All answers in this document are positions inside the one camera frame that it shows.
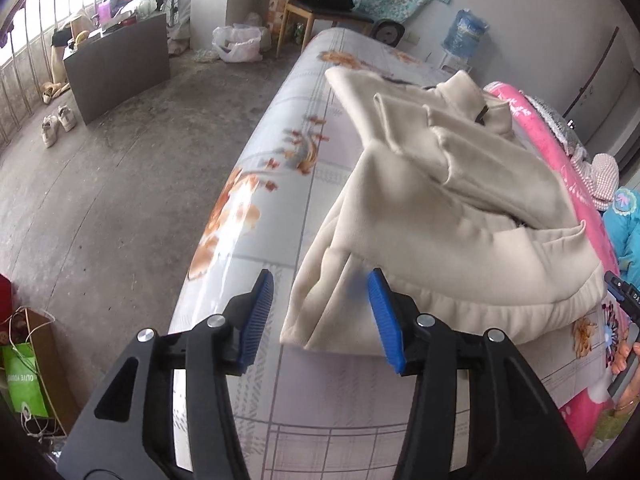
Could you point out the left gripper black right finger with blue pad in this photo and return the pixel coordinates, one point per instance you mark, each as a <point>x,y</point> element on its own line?
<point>515,429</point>

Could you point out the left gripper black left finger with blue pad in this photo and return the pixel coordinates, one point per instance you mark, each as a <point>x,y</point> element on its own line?
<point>125,429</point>

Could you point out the cream zip-up jacket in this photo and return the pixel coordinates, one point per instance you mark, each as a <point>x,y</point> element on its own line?
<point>477,230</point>

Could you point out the person's right hand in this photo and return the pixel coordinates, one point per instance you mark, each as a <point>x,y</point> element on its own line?
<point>626,394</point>

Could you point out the pink floral blanket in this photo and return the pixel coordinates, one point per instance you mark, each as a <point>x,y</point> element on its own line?
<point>584,410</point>

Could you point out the light blue garment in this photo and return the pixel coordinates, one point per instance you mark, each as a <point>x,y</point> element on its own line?
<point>622,223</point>

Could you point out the checked pink white cloth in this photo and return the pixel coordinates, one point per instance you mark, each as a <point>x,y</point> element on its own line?
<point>601,178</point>

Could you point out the green paper bag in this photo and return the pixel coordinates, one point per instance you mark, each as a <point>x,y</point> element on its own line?
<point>23,379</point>

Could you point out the grey patterned pillow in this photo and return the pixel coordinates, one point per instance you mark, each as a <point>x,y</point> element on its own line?
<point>565,135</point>

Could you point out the red paper bag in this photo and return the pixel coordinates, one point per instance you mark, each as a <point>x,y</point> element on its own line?
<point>6,299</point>

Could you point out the white water dispenser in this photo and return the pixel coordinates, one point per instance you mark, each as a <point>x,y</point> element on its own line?
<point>451,64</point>

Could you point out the blue water bottle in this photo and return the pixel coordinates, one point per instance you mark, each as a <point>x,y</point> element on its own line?
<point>465,34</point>

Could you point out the white shoe left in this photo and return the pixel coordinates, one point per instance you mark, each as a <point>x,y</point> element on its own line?
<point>49,130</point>

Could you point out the white shoe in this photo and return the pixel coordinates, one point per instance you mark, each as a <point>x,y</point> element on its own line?
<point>67,118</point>
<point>49,130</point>

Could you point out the white shoe right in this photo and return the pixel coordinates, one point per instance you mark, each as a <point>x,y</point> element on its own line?
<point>67,118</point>

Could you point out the black round fan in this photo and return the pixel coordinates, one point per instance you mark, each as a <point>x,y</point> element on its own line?
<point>387,32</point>

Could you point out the dark grey cabinet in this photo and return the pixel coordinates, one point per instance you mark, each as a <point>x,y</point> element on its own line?
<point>106,72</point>

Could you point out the white plastic bag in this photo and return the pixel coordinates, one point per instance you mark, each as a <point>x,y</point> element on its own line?
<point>237,44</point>

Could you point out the wooden chair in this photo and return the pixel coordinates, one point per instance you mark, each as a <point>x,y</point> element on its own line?
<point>336,11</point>

